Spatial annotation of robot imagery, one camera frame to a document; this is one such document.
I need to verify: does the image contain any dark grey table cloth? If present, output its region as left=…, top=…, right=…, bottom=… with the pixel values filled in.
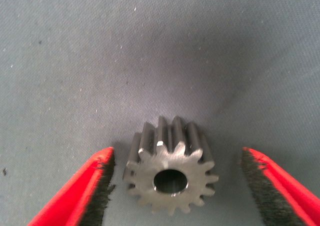
left=0, top=0, right=320, bottom=226

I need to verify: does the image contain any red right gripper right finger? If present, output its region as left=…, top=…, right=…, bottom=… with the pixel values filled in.
left=240, top=147, right=320, bottom=226

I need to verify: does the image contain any steel planetary gear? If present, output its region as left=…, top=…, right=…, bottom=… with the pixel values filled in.
left=122, top=115, right=220, bottom=217

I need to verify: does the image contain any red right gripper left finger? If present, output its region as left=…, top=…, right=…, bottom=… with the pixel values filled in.
left=27, top=147, right=116, bottom=226

